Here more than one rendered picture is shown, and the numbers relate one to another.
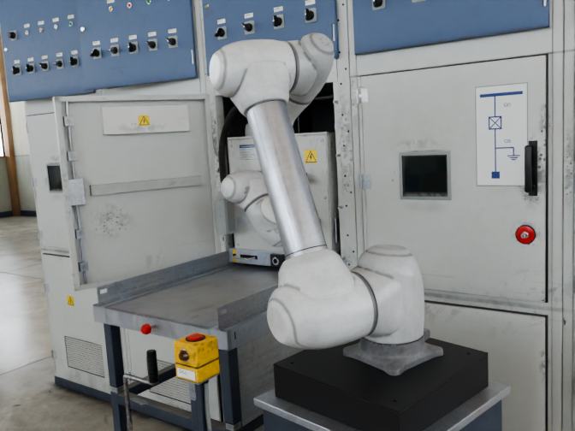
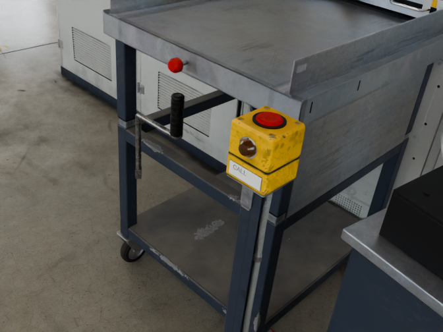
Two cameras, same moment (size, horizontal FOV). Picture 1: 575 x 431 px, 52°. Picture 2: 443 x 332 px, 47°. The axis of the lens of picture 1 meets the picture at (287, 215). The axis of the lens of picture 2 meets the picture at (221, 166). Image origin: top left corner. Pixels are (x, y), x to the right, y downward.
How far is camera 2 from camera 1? 0.83 m
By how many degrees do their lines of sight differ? 26
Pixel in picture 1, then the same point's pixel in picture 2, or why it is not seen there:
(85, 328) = (93, 24)
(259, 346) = (331, 120)
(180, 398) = (190, 124)
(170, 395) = not seen: hidden behind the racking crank
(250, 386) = (307, 171)
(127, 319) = (148, 42)
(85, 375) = (91, 74)
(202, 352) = (280, 150)
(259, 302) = (348, 57)
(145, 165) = not seen: outside the picture
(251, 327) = (333, 95)
